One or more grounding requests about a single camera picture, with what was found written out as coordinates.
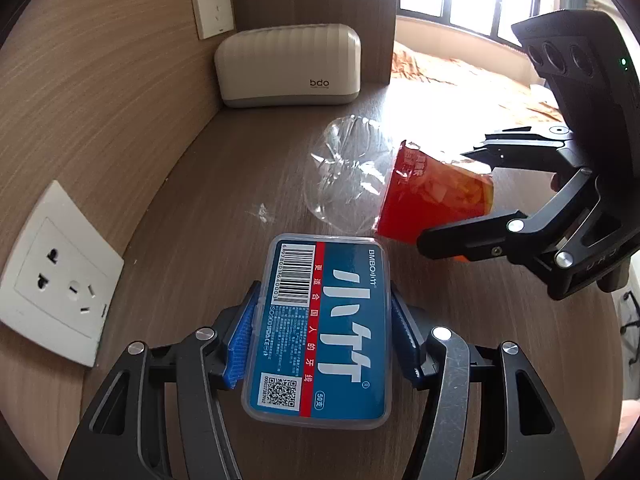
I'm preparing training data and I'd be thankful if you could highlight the orange bed cover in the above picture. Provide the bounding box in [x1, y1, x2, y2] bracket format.
[390, 42, 571, 161]

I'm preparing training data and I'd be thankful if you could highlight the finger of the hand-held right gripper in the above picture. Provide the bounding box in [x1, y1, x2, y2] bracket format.
[460, 124, 593, 176]
[416, 170, 606, 272]

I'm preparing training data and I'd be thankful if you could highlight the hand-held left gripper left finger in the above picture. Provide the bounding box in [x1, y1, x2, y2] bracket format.
[57, 282, 266, 480]

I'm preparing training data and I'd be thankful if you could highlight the white wall socket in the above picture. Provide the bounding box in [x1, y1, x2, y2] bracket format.
[0, 180, 125, 367]
[190, 0, 235, 40]

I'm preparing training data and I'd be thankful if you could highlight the blue label clear plastic box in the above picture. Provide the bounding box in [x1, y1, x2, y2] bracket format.
[241, 232, 393, 431]

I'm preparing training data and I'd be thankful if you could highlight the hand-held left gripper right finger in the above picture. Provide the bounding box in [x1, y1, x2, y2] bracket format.
[390, 282, 588, 480]

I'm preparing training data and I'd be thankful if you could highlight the white ribbed tissue box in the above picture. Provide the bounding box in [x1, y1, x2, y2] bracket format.
[215, 24, 362, 109]

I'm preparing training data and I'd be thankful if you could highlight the crushed bottle with red label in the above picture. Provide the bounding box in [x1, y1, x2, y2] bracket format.
[304, 114, 497, 263]

